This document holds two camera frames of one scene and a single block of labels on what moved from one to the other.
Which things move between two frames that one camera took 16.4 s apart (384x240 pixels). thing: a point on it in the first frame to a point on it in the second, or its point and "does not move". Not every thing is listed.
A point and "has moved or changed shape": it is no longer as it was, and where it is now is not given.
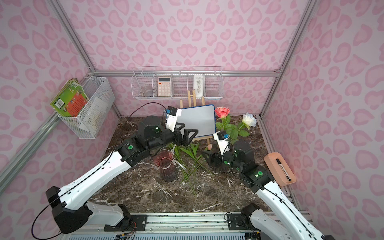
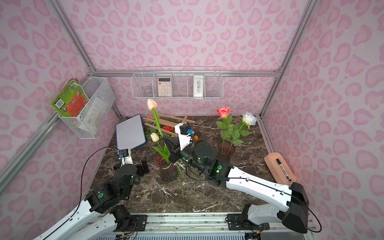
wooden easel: x=193 y=98 has moved or changed shape
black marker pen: x=283 y=169 does not move
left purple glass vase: x=163 y=158 does not move
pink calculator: x=164 y=86 does not move
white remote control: x=198 y=85 does not move
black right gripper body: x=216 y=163 to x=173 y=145
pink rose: x=222 y=112 does not move
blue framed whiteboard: x=201 y=119 to x=130 y=133
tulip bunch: x=208 y=148 has moved or changed shape
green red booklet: x=71 y=99 does not move
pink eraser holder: x=278 y=169 does not move
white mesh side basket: x=92 y=118 does not move
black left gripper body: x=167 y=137 to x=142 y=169
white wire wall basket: x=177 y=83 does not move
